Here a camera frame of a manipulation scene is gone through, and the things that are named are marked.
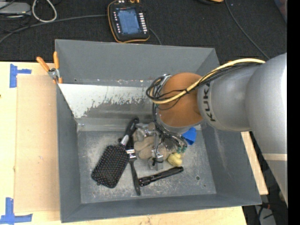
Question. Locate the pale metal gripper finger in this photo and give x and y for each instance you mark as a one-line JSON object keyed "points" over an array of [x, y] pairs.
{"points": [[151, 163], [157, 164]]}

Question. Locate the yellow toy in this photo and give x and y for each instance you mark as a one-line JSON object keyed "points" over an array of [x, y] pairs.
{"points": [[174, 159]]}

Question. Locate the beige plush toy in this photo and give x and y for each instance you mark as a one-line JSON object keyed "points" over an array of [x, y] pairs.
{"points": [[144, 146]]}

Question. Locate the black brush with metal ferrule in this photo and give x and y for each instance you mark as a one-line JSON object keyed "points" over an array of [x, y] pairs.
{"points": [[134, 174]]}

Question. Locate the blue cloth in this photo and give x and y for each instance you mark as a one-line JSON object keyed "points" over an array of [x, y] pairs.
{"points": [[190, 136]]}

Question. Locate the black paddle hairbrush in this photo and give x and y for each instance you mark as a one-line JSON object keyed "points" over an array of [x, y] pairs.
{"points": [[110, 165]]}

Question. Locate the grey metal bin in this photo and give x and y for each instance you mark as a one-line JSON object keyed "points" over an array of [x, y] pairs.
{"points": [[98, 62]]}

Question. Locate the pale cardboard board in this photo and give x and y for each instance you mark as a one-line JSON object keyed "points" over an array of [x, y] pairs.
{"points": [[37, 137]]}

